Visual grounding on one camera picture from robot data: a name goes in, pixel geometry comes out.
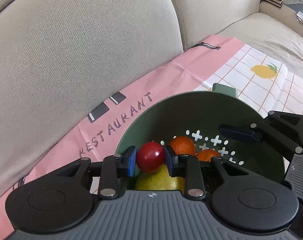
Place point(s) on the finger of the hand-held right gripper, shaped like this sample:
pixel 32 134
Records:
pixel 239 132

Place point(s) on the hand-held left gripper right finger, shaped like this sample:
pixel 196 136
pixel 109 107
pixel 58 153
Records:
pixel 170 161

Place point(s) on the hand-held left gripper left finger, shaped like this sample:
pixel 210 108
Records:
pixel 131 161

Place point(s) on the red cherry apple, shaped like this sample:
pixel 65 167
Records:
pixel 150 160

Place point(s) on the orange tangerine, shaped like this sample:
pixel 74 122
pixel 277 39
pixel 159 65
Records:
pixel 208 155
pixel 182 145

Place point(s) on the yellow-green pear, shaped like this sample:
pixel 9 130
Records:
pixel 161 181

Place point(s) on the green colander bowl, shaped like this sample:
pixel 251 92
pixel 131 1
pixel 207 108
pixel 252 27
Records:
pixel 151 115

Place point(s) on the pink checked cloth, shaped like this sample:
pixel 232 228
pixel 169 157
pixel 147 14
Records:
pixel 166 62

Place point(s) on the beige sofa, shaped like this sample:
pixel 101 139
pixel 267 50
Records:
pixel 79 42

